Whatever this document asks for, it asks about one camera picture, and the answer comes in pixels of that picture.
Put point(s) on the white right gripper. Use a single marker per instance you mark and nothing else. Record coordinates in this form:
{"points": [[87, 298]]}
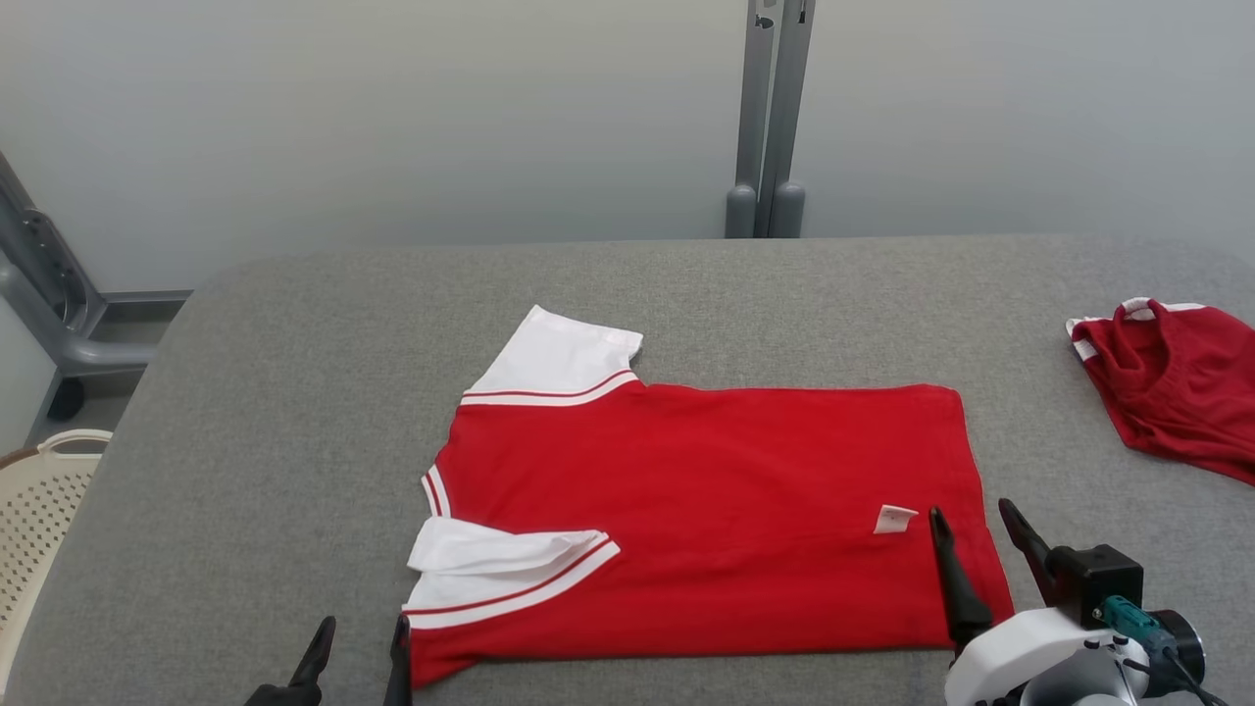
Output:
{"points": [[1010, 657]]}

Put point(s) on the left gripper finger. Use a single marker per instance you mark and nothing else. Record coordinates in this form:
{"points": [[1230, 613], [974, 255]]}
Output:
{"points": [[309, 677], [399, 667]]}

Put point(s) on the red shorts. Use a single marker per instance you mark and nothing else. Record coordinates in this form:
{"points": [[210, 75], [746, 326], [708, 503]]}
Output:
{"points": [[1177, 392]]}

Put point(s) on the red and white shirt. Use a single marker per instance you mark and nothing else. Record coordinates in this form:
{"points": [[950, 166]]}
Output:
{"points": [[706, 490]]}

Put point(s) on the cream perforated laundry basket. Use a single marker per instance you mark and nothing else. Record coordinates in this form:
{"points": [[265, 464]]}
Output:
{"points": [[39, 520]]}

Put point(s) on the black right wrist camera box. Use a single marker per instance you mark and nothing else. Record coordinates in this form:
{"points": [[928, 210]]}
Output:
{"points": [[1093, 583]]}

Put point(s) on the small black frame wheel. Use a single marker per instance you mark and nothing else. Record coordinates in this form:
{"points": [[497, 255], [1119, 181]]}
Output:
{"points": [[65, 399]]}

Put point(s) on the grey metal frame with foot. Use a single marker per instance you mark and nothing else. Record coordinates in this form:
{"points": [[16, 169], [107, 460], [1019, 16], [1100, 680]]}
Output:
{"points": [[59, 304]]}

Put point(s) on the grey metal double post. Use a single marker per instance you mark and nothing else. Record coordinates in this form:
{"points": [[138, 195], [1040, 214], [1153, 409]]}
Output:
{"points": [[770, 118]]}

